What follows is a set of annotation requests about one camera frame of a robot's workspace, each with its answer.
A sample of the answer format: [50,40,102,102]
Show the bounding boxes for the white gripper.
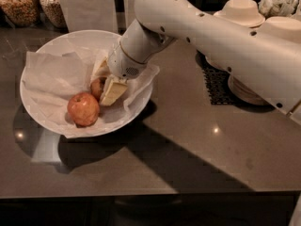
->
[91,40,147,106]

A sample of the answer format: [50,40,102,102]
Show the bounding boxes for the red apple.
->
[67,92,100,127]
[90,77,105,101]

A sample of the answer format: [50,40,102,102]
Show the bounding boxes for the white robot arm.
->
[109,0,301,193]

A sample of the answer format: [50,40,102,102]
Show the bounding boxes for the white bowl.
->
[19,29,154,139]

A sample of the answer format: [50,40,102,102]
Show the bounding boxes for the white tissue paper liner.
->
[22,45,161,139]

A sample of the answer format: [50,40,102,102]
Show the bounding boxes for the left white paper bag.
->
[59,0,118,33]

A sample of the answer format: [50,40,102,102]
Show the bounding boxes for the right cereal jar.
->
[40,0,67,28]

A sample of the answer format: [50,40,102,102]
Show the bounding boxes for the cereal jar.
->
[0,0,40,27]
[40,0,67,28]

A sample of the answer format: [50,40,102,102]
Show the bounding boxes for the black rubber mat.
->
[198,52,235,105]

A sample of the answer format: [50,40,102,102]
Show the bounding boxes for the left cereal jar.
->
[0,0,40,27]

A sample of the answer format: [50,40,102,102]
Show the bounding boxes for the rear stack paper bowls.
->
[205,0,266,71]

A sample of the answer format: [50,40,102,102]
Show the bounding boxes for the stack paper bowls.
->
[205,0,266,71]
[228,16,301,105]

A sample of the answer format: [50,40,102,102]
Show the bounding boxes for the front stack paper bowls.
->
[228,16,301,105]

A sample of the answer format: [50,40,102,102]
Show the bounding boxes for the bundle of wrapped packets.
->
[259,0,299,18]

